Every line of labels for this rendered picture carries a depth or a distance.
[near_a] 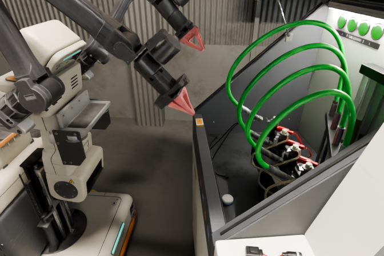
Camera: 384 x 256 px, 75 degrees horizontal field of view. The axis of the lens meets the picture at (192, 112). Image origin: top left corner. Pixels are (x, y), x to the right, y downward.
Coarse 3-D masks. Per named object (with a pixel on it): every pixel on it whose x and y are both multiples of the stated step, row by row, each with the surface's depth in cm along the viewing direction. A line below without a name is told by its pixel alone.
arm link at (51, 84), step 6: (42, 78) 71; (48, 78) 71; (42, 84) 68; (48, 84) 70; (54, 84) 71; (48, 90) 68; (54, 90) 71; (60, 90) 73; (54, 96) 71; (60, 96) 74; (54, 102) 75
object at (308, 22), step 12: (288, 24) 70; (300, 24) 70; (312, 24) 70; (324, 24) 71; (264, 36) 71; (336, 36) 72; (252, 48) 73; (240, 60) 74; (228, 84) 78; (228, 96) 80; (336, 96) 83
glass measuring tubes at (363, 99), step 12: (360, 72) 78; (372, 72) 73; (360, 84) 79; (372, 84) 74; (360, 96) 80; (372, 96) 76; (360, 108) 80; (372, 108) 75; (360, 120) 80; (372, 120) 76; (360, 132) 80
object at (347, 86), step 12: (300, 72) 60; (336, 72) 61; (276, 84) 62; (348, 84) 62; (264, 96) 63; (252, 120) 66; (336, 132) 71; (252, 144) 69; (336, 144) 71; (276, 156) 72
